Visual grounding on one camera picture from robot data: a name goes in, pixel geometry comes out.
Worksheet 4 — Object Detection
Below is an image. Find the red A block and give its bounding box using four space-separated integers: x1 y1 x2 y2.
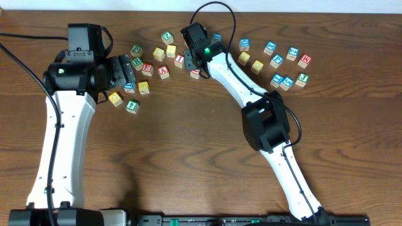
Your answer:
158 65 170 79

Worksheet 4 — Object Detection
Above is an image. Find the red E block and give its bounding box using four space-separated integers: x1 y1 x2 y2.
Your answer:
141 63 153 77

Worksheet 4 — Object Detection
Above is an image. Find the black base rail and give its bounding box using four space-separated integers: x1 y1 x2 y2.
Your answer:
136 215 371 226

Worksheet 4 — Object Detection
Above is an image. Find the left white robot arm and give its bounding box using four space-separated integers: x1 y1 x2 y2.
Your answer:
26 54 136 209

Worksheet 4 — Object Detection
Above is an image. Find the green j block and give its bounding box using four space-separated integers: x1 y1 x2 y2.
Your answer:
130 45 143 57
295 73 309 87

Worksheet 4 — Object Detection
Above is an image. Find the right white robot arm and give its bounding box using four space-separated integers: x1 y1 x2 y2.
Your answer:
185 40 322 221

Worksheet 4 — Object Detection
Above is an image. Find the blue I block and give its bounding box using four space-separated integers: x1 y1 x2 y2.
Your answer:
270 73 284 88

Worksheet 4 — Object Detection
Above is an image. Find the blue Z block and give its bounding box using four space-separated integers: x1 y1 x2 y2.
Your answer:
286 47 299 61

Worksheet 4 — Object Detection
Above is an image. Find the blue P block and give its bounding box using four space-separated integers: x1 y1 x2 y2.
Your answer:
270 54 284 68

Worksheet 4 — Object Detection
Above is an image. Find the yellow O block right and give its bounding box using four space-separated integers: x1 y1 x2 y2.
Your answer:
251 60 264 75

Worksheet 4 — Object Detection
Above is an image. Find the blue G block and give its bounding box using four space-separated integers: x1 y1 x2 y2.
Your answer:
280 77 294 91

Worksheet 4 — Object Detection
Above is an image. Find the green J block right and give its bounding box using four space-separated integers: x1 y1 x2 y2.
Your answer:
295 73 309 87

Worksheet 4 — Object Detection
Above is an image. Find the blue d block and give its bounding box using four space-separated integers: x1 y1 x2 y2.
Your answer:
239 38 250 51
211 33 222 43

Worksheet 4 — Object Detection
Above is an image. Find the yellow S block right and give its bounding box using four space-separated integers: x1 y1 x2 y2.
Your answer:
238 51 251 66

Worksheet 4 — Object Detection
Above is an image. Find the yellow s block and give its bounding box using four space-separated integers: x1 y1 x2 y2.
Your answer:
166 45 177 58
238 51 251 66

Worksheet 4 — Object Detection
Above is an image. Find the red I block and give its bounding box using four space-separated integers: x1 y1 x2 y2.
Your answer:
174 54 185 68

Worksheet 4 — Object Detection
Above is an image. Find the yellow K block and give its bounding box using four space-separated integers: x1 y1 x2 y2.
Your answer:
138 81 150 95

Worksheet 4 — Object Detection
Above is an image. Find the yellow G block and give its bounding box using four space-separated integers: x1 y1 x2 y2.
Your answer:
108 92 123 107

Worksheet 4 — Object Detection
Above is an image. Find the blue D block right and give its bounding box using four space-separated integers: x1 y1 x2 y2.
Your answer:
239 38 250 51

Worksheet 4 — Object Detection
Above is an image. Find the blue D block left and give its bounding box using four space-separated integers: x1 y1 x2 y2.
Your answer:
211 33 222 43

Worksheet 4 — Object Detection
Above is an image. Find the green R block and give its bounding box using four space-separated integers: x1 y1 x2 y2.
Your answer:
131 57 143 71

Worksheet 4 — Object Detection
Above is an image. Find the blue X block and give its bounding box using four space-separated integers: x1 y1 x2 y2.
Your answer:
264 41 276 56

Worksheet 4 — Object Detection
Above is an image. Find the blue L block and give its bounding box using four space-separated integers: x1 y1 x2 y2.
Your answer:
124 82 136 93

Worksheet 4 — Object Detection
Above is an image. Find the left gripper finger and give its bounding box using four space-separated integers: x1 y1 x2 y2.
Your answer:
109 57 121 87
119 54 136 83

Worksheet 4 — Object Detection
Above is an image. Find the red M block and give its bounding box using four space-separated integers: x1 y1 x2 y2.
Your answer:
298 54 312 68

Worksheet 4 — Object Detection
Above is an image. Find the green N block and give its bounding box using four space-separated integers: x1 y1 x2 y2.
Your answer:
190 70 200 79

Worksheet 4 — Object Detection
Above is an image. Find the green 4 block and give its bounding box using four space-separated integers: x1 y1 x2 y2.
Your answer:
126 100 139 114

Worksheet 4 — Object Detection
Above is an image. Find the yellow C block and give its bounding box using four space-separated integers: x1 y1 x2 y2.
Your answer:
153 47 165 62

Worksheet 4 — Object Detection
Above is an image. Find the green Z block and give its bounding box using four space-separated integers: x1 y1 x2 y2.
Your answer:
161 31 174 45

